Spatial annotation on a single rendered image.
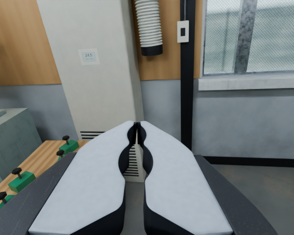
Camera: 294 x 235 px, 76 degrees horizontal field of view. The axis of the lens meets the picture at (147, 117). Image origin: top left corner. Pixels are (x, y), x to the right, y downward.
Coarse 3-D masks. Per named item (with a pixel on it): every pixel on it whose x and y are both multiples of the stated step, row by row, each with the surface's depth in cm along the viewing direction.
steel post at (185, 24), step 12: (180, 0) 119; (192, 0) 118; (180, 12) 122; (192, 12) 121; (180, 24) 123; (192, 24) 124; (180, 36) 126; (192, 36) 127; (192, 48) 131; (192, 60) 134; (192, 72) 138; (192, 84) 143; (192, 96) 147; (192, 108) 152
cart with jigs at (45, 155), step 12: (48, 144) 143; (60, 144) 141; (72, 144) 131; (84, 144) 138; (36, 156) 130; (48, 156) 129; (60, 156) 120; (24, 168) 120; (36, 168) 119; (12, 180) 104; (24, 180) 103; (0, 192) 88; (12, 192) 103; (0, 204) 90
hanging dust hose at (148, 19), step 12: (144, 0) 112; (156, 0) 115; (144, 12) 116; (156, 12) 117; (144, 24) 119; (156, 24) 119; (144, 36) 123; (156, 36) 122; (144, 48) 126; (156, 48) 125
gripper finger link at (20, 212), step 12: (72, 156) 9; (48, 168) 8; (60, 168) 8; (36, 180) 7; (48, 180) 7; (24, 192) 7; (36, 192) 7; (48, 192) 7; (12, 204) 6; (24, 204) 6; (36, 204) 6; (0, 216) 6; (12, 216) 6; (24, 216) 6; (36, 216) 6; (0, 228) 6; (12, 228) 6; (24, 228) 6
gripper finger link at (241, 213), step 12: (204, 168) 8; (216, 180) 8; (228, 180) 8; (216, 192) 7; (228, 192) 7; (240, 192) 7; (228, 204) 7; (240, 204) 7; (252, 204) 7; (228, 216) 6; (240, 216) 6; (252, 216) 6; (264, 216) 6; (240, 228) 6; (252, 228) 6; (264, 228) 6
